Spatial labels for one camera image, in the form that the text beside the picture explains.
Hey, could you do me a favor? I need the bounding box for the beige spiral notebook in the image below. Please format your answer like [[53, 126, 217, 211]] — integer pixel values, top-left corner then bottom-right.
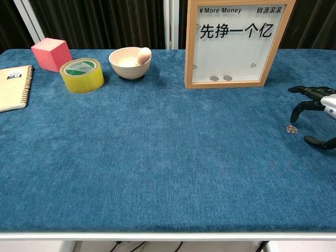
[[0, 65, 34, 113]]

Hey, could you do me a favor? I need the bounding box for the white table frame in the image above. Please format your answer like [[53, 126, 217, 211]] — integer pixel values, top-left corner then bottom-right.
[[0, 230, 336, 252]]

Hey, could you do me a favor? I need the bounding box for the beige ribbed bowl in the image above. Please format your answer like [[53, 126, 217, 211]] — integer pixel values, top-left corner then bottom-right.
[[108, 47, 152, 79]]

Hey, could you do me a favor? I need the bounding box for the blue table cloth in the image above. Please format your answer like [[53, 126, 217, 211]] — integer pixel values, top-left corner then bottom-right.
[[0, 48, 336, 233]]

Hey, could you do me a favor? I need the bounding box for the pink foam cube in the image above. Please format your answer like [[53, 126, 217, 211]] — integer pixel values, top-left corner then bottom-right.
[[30, 37, 74, 73]]

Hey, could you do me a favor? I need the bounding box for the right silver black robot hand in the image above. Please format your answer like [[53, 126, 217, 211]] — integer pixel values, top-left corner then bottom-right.
[[288, 86, 336, 151]]

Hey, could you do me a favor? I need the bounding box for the beige egg shaped toy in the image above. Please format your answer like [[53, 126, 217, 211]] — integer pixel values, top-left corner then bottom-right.
[[135, 47, 152, 65]]

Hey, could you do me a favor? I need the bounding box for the grey partition post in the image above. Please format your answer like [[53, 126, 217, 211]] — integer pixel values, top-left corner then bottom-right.
[[163, 0, 180, 50], [13, 0, 46, 44]]

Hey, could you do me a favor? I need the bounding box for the wooden coin bank box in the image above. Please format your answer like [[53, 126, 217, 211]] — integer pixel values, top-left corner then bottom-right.
[[184, 0, 297, 90]]

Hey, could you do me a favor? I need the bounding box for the black pleated curtain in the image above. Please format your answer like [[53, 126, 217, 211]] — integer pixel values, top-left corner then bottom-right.
[[28, 0, 166, 50], [177, 0, 188, 50], [0, 0, 36, 53], [277, 0, 336, 50]]

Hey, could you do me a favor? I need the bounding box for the yellow packing tape roll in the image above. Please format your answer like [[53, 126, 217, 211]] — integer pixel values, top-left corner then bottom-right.
[[59, 58, 105, 94]]

